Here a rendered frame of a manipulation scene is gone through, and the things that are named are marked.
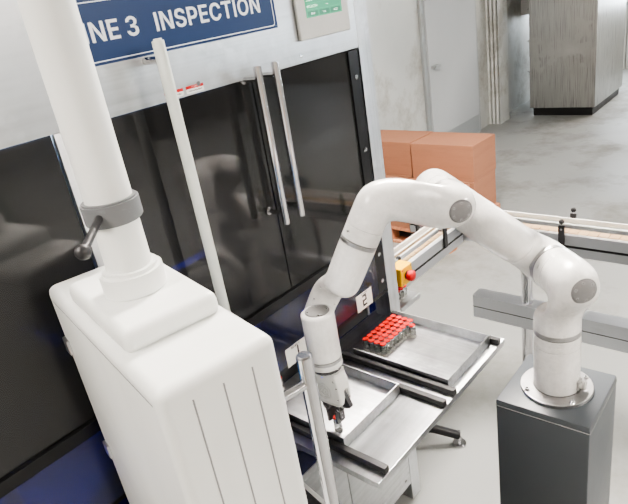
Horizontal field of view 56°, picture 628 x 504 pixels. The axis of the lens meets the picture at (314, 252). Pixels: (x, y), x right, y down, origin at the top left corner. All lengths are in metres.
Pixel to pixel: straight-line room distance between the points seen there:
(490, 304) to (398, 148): 2.49
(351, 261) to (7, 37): 0.81
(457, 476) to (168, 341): 2.05
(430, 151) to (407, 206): 3.59
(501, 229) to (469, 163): 3.33
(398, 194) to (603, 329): 1.57
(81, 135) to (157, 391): 0.36
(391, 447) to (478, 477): 1.19
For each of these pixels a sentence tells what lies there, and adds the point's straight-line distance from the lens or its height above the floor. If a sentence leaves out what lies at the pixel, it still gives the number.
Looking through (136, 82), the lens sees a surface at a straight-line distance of 1.30.
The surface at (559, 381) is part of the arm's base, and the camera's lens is 1.73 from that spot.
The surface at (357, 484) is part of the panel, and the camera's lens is 2.25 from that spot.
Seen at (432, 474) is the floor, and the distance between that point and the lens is 2.76.
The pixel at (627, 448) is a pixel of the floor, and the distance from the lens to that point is 2.96.
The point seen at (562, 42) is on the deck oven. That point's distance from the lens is 8.46.
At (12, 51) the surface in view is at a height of 1.95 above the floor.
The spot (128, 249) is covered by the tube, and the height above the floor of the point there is 1.66.
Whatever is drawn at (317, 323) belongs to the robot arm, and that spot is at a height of 1.25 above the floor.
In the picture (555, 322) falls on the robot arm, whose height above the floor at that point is 1.11.
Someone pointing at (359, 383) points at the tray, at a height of 0.88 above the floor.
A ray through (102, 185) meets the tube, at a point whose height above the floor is 1.76.
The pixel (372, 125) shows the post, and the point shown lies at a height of 1.56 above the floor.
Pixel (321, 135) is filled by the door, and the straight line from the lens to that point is 1.70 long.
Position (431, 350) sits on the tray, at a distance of 1.92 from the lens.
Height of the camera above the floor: 1.96
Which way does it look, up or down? 23 degrees down
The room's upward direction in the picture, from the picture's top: 10 degrees counter-clockwise
